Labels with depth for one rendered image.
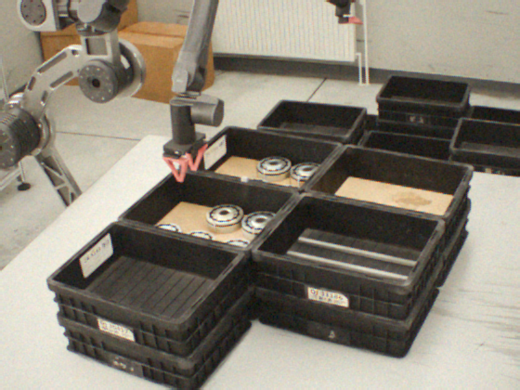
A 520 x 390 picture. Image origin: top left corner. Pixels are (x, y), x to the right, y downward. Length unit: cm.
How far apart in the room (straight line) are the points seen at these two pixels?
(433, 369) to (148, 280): 74
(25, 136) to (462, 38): 306
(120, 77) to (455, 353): 128
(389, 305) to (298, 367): 27
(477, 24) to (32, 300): 349
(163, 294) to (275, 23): 345
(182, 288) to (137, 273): 14
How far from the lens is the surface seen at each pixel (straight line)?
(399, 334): 186
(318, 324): 193
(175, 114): 187
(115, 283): 202
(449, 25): 500
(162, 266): 205
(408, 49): 511
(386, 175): 233
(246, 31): 529
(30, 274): 238
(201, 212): 226
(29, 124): 280
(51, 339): 210
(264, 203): 217
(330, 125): 348
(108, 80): 241
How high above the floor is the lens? 198
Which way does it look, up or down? 30 degrees down
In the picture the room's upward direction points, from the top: 5 degrees counter-clockwise
